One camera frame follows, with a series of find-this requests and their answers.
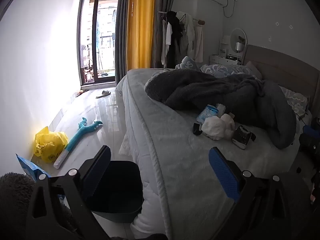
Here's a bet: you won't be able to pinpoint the clothes rack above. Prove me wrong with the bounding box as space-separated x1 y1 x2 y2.
158 11 205 25

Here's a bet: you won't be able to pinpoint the brown bed headboard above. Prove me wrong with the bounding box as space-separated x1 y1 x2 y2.
242 44 320 110

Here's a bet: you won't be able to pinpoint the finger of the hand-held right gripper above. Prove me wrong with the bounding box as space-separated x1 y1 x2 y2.
302 124 318 137

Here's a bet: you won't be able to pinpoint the blue printed tissue pack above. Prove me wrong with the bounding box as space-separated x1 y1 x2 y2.
196 104 220 123

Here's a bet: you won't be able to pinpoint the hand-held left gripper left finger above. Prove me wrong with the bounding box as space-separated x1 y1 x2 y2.
25 145 112 240

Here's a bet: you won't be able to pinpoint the pale pink hanging pants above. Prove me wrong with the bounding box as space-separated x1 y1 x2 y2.
194 22 204 63

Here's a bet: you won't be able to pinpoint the white hanging shirt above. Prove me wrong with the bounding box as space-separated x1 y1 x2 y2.
177 12 197 63

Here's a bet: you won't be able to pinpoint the yellow curtain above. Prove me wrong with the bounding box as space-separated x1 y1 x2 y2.
126 0 156 72

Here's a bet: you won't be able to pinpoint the grey fuzzy cloth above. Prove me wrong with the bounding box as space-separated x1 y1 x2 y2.
0 172 78 240

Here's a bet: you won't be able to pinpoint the pink pillow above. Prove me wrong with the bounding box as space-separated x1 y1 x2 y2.
246 60 263 79

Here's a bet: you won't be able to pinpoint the grey curtain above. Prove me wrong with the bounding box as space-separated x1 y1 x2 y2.
150 0 178 68
115 0 132 85

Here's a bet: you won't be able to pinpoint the round white mirror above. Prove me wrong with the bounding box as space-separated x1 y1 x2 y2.
230 28 247 53

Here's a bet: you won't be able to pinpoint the black and white box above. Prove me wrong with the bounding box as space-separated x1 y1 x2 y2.
232 125 257 150

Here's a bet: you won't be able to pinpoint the dark grey fleece blanket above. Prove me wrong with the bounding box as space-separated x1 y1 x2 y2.
144 69 298 149

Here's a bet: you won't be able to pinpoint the small black wrapper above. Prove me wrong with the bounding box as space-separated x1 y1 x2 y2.
192 122 203 136

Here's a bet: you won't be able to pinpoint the teal plush toy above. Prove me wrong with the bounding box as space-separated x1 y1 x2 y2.
53 117 103 169

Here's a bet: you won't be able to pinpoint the blue patterned blanket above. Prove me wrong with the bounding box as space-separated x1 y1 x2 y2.
175 56 262 79

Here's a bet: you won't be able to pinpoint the white desk organizer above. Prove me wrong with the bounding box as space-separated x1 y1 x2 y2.
219 35 232 58

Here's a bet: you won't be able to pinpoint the blue patterned pillow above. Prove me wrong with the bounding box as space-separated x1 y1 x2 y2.
279 86 308 114

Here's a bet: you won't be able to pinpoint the dark teal trash bin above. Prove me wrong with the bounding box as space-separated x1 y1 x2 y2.
85 160 145 223

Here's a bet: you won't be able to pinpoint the white vanity table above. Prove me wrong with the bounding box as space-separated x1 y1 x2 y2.
209 54 243 67

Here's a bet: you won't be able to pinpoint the white balled sock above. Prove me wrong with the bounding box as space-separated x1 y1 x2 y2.
201 114 235 140

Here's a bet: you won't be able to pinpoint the blue paper bag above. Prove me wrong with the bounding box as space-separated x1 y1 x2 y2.
16 154 52 180

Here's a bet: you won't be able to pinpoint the clear bubble wrap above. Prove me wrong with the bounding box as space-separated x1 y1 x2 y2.
215 103 227 117

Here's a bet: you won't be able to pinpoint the white hanging garment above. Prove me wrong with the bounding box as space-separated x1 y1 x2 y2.
161 20 173 65

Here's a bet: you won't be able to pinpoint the yellow plastic bag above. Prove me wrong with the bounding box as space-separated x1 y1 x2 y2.
34 127 69 164

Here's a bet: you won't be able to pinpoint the black hanging garment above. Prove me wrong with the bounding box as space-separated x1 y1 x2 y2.
166 11 187 68

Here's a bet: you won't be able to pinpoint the black framed glass door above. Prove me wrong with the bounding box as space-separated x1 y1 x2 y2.
79 0 123 87

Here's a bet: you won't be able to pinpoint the bed with grey cover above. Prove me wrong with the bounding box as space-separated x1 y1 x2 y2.
115 66 320 240

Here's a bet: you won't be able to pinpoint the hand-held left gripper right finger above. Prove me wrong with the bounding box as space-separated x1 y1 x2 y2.
209 147 292 240

